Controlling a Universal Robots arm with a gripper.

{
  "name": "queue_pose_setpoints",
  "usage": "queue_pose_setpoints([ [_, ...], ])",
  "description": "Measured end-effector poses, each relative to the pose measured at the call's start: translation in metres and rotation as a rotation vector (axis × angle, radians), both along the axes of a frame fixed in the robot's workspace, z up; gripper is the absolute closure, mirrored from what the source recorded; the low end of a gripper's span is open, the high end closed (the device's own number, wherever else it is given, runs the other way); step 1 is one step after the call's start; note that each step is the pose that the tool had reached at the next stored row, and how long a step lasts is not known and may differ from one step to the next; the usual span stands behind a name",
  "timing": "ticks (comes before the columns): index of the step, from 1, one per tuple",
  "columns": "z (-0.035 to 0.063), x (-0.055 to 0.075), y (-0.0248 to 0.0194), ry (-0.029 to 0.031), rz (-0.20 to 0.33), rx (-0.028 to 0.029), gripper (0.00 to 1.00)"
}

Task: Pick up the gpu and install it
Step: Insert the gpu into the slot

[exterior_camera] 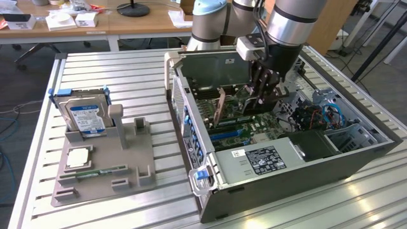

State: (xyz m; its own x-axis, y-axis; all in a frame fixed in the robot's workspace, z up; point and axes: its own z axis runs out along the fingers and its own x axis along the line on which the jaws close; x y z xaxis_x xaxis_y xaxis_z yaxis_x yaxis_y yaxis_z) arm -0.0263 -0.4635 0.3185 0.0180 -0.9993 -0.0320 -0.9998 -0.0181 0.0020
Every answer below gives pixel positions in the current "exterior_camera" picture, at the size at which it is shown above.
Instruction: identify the open black PC case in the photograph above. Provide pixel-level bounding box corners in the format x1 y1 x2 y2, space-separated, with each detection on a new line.
163 42 402 224

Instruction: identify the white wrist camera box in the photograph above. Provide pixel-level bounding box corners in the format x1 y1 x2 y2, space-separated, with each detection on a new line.
237 35 267 61

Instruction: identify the wooden desk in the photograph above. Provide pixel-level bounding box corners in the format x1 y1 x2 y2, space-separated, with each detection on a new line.
0 0 285 52

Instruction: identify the green motherboard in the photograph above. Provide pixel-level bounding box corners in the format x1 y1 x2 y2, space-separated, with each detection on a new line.
190 78 287 152

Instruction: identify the white side furniture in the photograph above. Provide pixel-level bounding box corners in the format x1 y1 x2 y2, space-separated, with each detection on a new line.
327 28 351 51

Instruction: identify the grey metal disk bay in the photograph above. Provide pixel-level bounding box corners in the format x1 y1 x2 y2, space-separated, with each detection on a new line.
325 124 381 153

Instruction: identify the graphics card with metal bracket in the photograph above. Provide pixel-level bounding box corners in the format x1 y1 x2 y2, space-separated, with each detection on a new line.
213 85 289 128

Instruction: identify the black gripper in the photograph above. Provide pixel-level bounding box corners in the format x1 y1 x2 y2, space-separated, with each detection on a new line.
249 44 303 107

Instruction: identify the green RAM stick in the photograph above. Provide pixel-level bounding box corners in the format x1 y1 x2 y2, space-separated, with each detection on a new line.
61 167 127 178
217 115 255 127

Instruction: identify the black camera cable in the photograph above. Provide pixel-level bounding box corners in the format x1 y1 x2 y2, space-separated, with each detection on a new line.
253 0 273 60

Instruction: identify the grey printed parts rack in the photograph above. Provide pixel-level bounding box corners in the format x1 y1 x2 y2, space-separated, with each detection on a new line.
50 104 157 208

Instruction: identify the blue data wire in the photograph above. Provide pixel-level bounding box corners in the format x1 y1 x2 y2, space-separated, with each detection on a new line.
321 102 347 127

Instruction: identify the white box with round insert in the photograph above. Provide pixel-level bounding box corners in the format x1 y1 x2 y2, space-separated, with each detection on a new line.
46 13 79 31

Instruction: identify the blue expansion slot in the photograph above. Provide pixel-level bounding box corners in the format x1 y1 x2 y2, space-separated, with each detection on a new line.
210 130 245 142

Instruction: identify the hard disk with blue caddy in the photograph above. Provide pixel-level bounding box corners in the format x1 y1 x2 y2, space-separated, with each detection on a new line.
47 85 113 139

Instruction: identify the silver CPU chip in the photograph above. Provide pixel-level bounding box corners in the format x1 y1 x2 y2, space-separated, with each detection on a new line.
66 148 93 167

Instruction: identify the black tripod stand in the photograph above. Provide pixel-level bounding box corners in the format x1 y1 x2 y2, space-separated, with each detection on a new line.
350 14 407 83

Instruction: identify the perforated metal drive cage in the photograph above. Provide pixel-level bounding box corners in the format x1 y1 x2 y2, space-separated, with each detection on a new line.
275 69 309 115

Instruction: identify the black flat device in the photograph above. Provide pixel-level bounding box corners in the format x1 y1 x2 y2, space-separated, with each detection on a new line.
2 13 32 22

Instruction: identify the black round lamp base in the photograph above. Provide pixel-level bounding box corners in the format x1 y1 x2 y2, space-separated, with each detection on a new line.
117 0 151 17

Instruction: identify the grey power supply unit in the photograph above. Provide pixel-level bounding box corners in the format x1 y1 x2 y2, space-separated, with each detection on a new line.
214 137 307 186

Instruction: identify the stack of white papers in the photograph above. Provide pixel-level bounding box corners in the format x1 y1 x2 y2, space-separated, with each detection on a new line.
167 10 194 29

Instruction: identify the blue case release latch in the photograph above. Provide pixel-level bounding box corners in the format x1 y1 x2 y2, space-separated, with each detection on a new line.
194 168 210 182

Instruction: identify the white labelled cardboard box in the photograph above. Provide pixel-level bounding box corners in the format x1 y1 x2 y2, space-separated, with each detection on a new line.
7 20 36 31
75 12 98 28

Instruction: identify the black chair base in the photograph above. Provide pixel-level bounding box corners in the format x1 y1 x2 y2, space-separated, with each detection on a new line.
12 42 63 70

